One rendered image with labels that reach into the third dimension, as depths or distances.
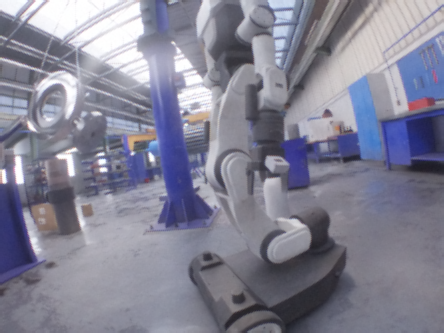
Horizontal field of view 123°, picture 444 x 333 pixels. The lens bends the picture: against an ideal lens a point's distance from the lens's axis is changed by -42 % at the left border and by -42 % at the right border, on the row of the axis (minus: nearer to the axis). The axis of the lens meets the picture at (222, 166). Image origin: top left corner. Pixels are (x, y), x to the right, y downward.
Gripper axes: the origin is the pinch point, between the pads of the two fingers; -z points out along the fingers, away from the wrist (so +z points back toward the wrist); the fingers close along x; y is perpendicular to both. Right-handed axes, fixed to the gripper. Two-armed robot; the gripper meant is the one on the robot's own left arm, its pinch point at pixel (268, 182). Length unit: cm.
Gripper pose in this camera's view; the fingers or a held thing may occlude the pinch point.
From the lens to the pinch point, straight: 56.1
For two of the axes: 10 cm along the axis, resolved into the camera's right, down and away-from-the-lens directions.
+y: 3.3, -0.2, -9.4
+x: -9.4, -0.2, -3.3
